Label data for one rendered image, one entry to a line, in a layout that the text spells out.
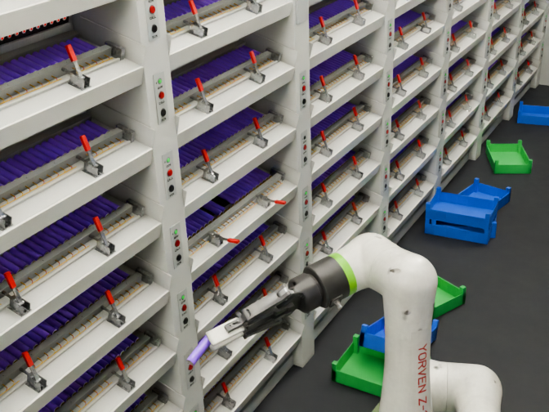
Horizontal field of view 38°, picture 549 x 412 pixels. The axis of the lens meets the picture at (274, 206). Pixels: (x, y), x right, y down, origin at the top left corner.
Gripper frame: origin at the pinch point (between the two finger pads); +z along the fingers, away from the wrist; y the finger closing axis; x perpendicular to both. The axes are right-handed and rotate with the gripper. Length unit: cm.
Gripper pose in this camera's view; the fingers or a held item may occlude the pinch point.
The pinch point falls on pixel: (225, 333)
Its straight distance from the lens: 152.7
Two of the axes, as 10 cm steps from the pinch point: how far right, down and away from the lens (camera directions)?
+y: -1.0, 5.5, 8.3
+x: -5.2, -7.4, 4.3
